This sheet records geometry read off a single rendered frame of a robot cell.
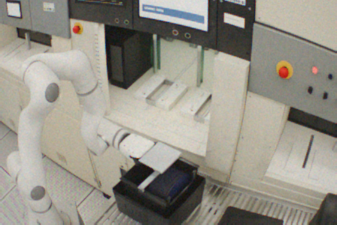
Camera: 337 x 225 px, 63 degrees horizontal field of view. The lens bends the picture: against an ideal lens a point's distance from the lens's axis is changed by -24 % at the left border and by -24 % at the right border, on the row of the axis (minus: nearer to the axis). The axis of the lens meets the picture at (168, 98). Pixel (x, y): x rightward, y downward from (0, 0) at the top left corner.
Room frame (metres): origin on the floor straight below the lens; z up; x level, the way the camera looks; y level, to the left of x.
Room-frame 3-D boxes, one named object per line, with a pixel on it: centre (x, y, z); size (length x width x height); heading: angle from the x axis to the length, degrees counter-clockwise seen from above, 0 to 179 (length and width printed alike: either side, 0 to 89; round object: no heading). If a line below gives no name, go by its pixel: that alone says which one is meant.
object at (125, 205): (0.85, 0.04, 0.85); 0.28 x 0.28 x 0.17; 55
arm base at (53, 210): (0.67, 0.54, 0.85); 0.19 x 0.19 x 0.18
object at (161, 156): (0.84, 0.03, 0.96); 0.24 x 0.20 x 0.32; 145
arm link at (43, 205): (0.69, 0.56, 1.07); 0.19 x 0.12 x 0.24; 46
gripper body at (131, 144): (0.91, 0.12, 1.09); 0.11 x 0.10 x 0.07; 55
